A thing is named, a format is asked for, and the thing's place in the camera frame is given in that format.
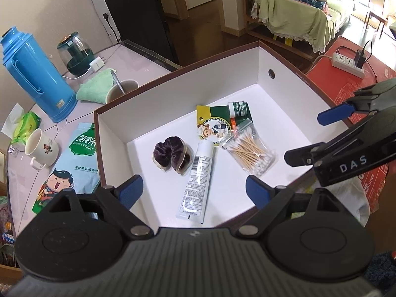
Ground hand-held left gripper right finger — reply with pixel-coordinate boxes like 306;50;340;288
236;175;341;239

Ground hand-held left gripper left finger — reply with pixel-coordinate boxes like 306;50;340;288
49;175;154;241

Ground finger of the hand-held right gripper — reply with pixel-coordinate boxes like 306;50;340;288
284;113;396;188
317;79;396;127

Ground bag of cotton swabs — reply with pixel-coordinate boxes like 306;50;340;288
218;120;277;177

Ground purple hair scrunchie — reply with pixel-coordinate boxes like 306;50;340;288
152;136;194;175

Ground white cream tube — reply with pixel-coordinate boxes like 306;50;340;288
176;140;220;224

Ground brown cardboard box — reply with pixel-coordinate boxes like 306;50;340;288
94;40;356;228

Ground green carded lip balm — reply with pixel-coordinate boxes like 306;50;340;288
196;100;255;147

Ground red printed mat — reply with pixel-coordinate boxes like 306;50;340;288
305;35;396;214

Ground white power strip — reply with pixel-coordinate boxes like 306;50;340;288
332;52;367;80

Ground cartoon print snack bag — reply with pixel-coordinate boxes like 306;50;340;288
32;122;101;215

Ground mug with dark rim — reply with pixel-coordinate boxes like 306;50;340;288
105;80;139;104

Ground white cartoon mug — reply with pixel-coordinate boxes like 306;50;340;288
25;128;60;171

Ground sofa with green cover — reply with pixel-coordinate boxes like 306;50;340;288
249;0;356;54

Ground wooden chair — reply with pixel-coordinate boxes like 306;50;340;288
363;0;389;35

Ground green towel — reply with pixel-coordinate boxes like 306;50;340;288
76;67;120;104

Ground metal spoon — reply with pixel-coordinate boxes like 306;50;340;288
110;70;126;95

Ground dark patterned folded cloth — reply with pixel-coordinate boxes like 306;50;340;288
288;0;328;10

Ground person's dark blue fuzzy clothing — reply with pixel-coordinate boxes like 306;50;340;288
363;249;396;297

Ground green tissue pack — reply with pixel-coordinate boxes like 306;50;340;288
1;103;42;147

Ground white charger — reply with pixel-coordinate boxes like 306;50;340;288
90;56;107;72

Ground blue thermos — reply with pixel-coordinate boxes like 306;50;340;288
0;26;78;124

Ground green humidifier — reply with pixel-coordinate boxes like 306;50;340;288
56;32;95;76

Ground black refrigerator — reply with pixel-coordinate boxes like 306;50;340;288
87;0;180;66

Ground black power cord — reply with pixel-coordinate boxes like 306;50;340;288
103;12;122;43

